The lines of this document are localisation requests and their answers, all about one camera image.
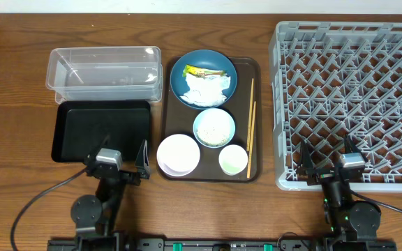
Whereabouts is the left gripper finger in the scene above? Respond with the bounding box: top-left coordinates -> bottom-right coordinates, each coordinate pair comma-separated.
88,135 -> 110,164
135,139 -> 151,179

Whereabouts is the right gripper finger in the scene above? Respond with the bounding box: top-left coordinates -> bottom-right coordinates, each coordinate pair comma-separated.
298,139 -> 315,174
344,134 -> 366,163

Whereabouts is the white cup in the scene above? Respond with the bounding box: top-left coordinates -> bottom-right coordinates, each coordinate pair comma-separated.
218,144 -> 248,176

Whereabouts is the white napkin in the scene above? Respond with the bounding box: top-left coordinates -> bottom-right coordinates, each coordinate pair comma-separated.
180,74 -> 231,107

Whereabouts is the green yellow snack wrapper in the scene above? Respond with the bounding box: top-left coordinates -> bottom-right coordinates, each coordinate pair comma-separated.
182,65 -> 225,77

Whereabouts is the dark blue bowl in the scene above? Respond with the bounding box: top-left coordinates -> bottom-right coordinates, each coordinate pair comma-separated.
170,50 -> 238,109

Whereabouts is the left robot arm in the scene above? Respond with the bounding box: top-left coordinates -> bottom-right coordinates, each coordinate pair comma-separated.
70,137 -> 151,238

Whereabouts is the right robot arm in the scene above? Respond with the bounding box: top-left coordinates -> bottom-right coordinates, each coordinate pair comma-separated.
297,136 -> 381,242

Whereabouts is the grey dishwasher rack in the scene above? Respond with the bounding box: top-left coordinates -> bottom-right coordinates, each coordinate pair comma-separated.
269,21 -> 402,192

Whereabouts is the clear plastic waste bin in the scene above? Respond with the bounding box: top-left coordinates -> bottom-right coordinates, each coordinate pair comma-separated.
45,46 -> 163,103

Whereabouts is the black plastic tray bin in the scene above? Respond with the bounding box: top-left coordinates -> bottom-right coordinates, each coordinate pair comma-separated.
51,100 -> 151,162

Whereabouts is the wooden chopstick left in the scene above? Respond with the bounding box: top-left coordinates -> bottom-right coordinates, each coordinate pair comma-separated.
246,78 -> 254,151

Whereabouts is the wooden chopstick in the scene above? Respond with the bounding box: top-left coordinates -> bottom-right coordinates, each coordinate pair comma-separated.
246,78 -> 254,151
246,101 -> 256,178

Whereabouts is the wooden chopstick right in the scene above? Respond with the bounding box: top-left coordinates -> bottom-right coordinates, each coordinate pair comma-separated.
246,101 -> 256,178

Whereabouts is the light blue rice bowl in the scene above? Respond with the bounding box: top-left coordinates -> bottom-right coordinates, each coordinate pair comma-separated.
193,108 -> 236,149

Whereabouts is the brown serving tray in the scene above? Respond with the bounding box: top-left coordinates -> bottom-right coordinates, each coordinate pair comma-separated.
158,56 -> 263,183

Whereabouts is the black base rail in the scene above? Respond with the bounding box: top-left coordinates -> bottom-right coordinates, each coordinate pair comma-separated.
47,238 -> 397,251

